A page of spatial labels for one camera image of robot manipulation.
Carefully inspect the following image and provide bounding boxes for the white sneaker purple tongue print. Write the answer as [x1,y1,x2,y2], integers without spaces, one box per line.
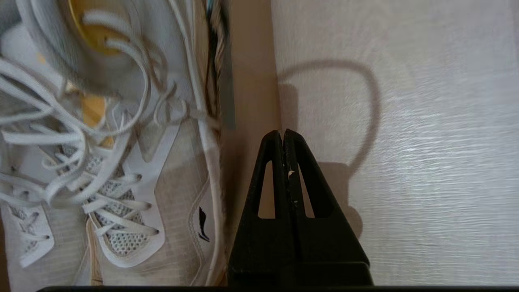
[0,24,92,286]

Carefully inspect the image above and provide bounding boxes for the brown cardboard shoe box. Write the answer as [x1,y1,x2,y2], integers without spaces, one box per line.
[205,0,283,286]

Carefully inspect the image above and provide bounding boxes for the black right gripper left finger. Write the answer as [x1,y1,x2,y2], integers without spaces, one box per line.
[227,129,295,286]

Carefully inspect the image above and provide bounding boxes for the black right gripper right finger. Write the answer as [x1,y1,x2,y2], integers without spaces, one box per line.
[283,129,374,286]

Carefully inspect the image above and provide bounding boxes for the white sneaker orange tongue print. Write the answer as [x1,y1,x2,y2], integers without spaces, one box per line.
[0,0,227,286]

